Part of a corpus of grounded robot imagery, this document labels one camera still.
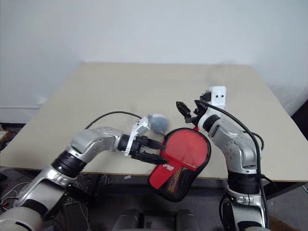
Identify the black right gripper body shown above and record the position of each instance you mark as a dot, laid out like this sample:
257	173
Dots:
197	113

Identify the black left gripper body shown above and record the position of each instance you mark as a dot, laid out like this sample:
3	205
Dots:
137	147

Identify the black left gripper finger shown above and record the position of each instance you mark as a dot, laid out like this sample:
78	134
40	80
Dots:
154	142
154	159

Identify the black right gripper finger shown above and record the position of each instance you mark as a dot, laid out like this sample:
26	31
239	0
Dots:
199	106
184	109

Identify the red and black paddle case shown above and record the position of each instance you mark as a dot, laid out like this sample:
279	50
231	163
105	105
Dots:
168	178

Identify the red table tennis paddle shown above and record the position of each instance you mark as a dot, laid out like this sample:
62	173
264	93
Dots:
185	147

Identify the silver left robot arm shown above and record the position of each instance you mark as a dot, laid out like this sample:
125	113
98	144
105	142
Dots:
93	142

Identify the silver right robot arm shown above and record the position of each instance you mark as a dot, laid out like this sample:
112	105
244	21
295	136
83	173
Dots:
237	149

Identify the grey fuzzy ball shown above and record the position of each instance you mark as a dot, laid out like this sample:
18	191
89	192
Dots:
157	123

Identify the beige table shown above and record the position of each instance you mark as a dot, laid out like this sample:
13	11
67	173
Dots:
144	91

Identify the cardboard box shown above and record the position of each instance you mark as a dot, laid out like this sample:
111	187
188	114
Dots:
3	135

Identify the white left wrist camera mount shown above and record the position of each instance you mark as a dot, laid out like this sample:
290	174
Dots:
140	127

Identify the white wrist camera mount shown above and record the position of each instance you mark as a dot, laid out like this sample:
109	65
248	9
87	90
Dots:
217	95
140	127

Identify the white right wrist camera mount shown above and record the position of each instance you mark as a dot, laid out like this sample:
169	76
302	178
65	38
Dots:
217	95

